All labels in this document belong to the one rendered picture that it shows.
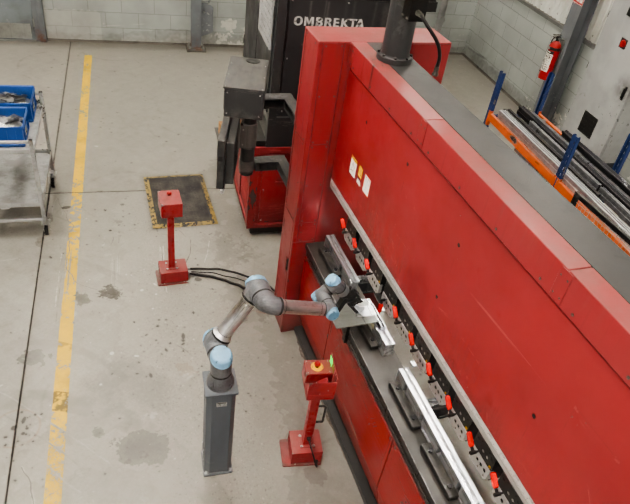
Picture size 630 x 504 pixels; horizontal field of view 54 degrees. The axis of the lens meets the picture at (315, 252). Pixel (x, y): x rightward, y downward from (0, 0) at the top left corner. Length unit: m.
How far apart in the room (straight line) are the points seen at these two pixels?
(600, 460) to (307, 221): 2.57
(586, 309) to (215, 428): 2.26
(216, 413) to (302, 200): 1.47
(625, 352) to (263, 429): 2.74
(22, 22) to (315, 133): 6.64
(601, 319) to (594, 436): 0.41
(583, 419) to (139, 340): 3.35
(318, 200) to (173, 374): 1.61
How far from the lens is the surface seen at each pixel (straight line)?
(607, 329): 2.09
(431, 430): 3.25
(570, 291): 2.18
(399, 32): 3.39
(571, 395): 2.30
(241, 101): 3.81
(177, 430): 4.26
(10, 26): 9.92
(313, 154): 3.91
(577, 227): 2.41
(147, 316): 4.96
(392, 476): 3.53
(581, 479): 2.39
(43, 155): 6.36
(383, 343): 3.58
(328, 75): 3.69
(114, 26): 9.82
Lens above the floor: 3.47
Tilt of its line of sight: 38 degrees down
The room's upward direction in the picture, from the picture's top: 9 degrees clockwise
